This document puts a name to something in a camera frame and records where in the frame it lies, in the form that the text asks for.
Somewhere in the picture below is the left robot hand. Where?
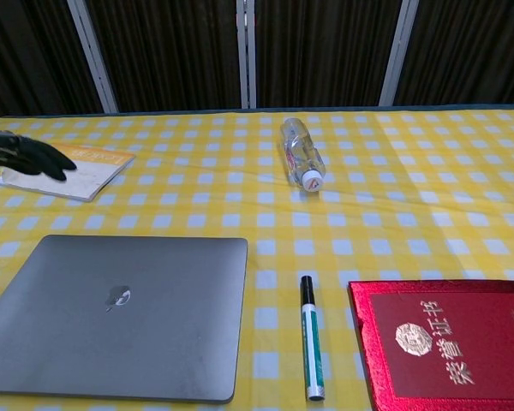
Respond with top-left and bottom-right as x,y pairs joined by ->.
0,128 -> 78,182

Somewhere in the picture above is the silver laptop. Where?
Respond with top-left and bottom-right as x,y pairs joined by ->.
0,234 -> 249,404

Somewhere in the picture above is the orange and white book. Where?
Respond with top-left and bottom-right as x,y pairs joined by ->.
0,143 -> 137,203

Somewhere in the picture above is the black folding screen partition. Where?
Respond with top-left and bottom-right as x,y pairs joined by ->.
0,0 -> 514,121

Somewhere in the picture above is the clear plastic water bottle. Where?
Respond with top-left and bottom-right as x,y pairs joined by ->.
281,117 -> 327,192

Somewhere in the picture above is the green and white marker pen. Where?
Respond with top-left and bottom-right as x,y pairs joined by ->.
299,275 -> 326,402

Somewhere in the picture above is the yellow checkered tablecloth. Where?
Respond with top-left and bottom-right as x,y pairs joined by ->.
0,110 -> 514,411

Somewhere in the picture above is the red certificate folder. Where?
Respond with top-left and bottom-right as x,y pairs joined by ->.
347,278 -> 514,411

